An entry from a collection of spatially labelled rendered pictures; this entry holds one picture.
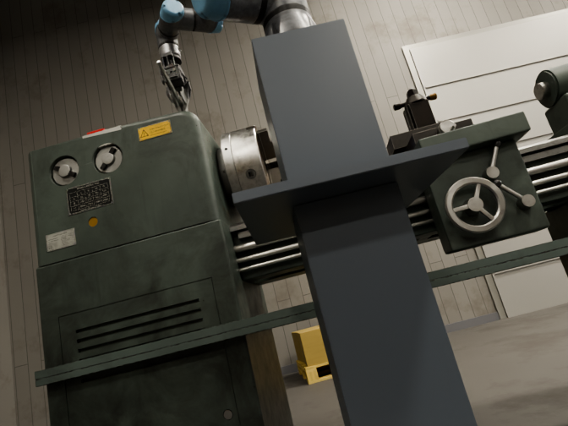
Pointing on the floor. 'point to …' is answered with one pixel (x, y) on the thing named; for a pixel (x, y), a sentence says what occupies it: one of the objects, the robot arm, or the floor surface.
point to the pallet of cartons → (311, 354)
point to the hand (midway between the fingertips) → (182, 110)
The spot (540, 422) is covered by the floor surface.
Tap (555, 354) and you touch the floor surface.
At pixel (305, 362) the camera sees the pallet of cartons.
